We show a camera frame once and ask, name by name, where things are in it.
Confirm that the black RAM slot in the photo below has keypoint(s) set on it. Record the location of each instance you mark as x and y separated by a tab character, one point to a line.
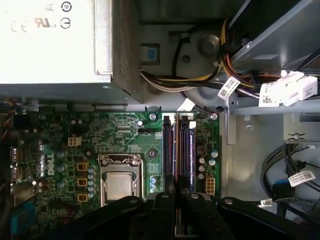
173	150
166	150
184	150

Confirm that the silver USB port stack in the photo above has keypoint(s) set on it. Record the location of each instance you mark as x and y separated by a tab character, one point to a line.
16	163

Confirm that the grey power supply unit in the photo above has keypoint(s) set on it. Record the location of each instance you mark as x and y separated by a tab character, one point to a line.
50	50

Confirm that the bare green RAM stick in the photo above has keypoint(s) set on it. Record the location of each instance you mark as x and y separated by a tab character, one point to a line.
177	150

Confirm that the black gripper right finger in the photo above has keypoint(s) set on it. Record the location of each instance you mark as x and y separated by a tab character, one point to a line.
200	220

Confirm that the blue video port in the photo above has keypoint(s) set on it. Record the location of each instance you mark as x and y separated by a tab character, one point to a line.
22	217

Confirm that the blue plastic case latch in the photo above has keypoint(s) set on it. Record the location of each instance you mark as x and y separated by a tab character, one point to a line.
151	53

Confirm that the cream board power socket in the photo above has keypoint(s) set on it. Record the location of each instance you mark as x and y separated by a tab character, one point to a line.
210	185

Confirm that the white four pin socket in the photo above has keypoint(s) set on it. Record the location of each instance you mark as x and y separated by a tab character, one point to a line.
74	140

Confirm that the metal CPU socket cover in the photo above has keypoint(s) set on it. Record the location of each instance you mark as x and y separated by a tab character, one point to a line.
103	185

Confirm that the white power connector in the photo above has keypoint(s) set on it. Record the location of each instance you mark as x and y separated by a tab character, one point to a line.
292	87

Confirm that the grey metal drive cage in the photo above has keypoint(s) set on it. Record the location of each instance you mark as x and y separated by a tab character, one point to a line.
275	37

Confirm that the silver CPU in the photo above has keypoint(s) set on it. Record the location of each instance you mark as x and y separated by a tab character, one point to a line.
119	185

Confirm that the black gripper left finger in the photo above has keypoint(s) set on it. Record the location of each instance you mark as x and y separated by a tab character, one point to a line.
161	220

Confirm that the green Dell motherboard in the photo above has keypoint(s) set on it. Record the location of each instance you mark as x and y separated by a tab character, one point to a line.
120	130

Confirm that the black open PC case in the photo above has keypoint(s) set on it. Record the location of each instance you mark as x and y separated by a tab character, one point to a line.
250	150

